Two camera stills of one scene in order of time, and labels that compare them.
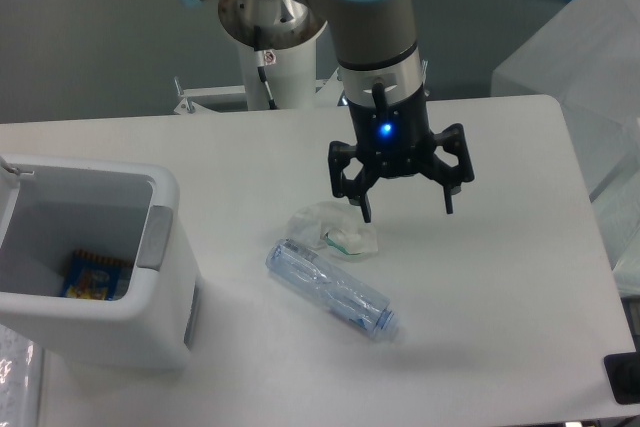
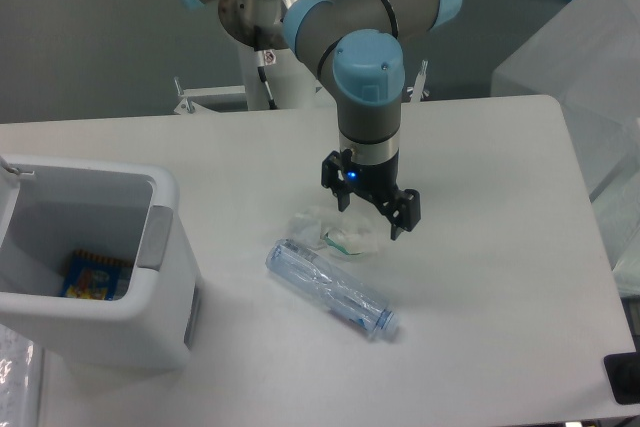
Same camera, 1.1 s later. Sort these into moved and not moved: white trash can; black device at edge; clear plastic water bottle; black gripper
Moved: black gripper
Not moved: white trash can; black device at edge; clear plastic water bottle
